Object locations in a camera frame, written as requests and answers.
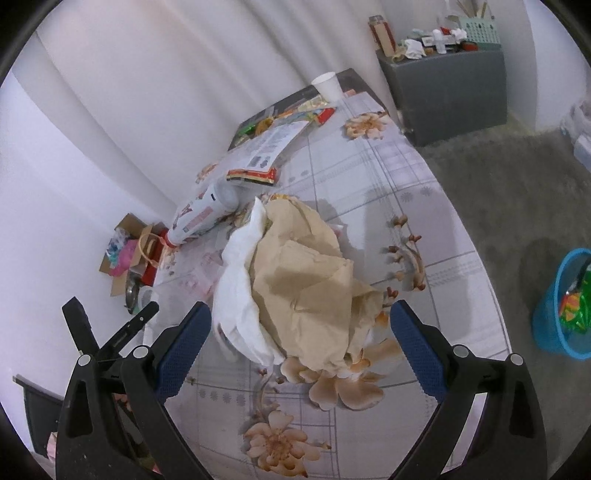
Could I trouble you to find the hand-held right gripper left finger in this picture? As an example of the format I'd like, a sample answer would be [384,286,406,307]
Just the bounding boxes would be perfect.
[55,301,213,480]

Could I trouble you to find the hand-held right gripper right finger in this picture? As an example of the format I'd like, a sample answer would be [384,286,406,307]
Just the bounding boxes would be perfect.
[389,299,548,480]

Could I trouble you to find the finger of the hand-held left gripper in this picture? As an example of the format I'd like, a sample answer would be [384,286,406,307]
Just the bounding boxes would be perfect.
[96,300,160,360]
[62,297,101,357]

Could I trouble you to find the white tissue paper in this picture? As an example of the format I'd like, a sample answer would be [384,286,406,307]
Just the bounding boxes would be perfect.
[210,196,287,368]

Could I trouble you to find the brown paper bag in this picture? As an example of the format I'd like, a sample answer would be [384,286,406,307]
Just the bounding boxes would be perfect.
[249,198,385,373]

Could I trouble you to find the blue plastic wastebasket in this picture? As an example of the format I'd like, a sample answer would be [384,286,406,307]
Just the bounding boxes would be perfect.
[532,248,591,361]

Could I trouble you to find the cardboard box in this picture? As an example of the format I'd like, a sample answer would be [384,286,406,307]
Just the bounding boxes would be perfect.
[97,212,158,299]

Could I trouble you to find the red gift bag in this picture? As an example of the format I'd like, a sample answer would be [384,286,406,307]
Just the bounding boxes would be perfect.
[139,226,172,287]

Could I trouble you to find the dark board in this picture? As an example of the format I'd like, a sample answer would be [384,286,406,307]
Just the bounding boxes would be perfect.
[13,374,66,460]

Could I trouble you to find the white red plastic bag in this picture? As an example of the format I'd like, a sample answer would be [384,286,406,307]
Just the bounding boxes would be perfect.
[165,182,240,248]

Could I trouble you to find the colourful wrappers in wastebasket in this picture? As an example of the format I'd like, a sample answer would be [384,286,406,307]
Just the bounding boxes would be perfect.
[558,263,591,336]

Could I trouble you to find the flat printed food box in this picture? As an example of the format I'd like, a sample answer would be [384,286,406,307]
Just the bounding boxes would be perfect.
[196,119,309,186]

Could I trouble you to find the green and yellow snack packets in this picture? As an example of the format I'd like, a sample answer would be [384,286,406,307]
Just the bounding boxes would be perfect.
[235,117,278,140]

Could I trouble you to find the grey cabinet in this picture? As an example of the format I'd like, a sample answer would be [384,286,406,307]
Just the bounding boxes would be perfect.
[376,46,509,147]

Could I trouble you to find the colourful striped snack packet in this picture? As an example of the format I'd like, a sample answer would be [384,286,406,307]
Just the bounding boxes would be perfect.
[277,99,338,126]

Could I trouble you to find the white plastic bags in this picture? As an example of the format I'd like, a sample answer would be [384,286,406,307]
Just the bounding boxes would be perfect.
[558,99,591,163]

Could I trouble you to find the white paper cup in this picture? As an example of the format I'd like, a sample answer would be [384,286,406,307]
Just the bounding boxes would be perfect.
[311,72,345,103]

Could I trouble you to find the clutter of bottles on cabinet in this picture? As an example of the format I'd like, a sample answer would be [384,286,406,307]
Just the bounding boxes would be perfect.
[422,28,462,55]

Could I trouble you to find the green perforated basket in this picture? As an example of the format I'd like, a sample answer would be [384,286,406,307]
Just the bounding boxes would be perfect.
[457,14,502,51]

